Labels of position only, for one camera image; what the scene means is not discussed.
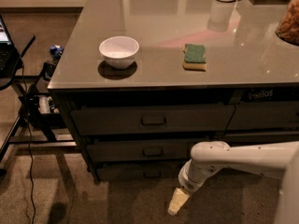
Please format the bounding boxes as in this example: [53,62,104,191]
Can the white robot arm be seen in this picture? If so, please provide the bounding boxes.
[168,141,299,224]

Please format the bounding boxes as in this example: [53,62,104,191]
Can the black low shelf rack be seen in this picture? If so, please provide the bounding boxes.
[4,63,73,146]

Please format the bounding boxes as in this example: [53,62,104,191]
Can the black side table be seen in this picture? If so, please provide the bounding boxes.
[0,33,36,162]

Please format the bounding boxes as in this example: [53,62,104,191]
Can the blue capped bottle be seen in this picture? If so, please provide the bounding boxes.
[50,45,64,61]

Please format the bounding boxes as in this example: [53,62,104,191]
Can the laptop computer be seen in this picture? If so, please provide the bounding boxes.
[0,15,20,73]

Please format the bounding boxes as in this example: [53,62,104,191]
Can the dark drawer cabinet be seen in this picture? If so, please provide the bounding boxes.
[49,0,299,178]

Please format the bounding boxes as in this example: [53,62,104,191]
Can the black power cable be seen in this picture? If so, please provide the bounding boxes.
[19,56,37,224]

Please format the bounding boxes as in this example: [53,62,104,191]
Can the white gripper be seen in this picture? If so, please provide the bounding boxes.
[167,188,190,216]

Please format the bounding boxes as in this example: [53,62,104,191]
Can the white bowl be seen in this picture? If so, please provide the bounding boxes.
[99,36,139,69]

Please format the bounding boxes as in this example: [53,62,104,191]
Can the green yellow sponge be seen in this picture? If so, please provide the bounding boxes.
[182,44,206,71]

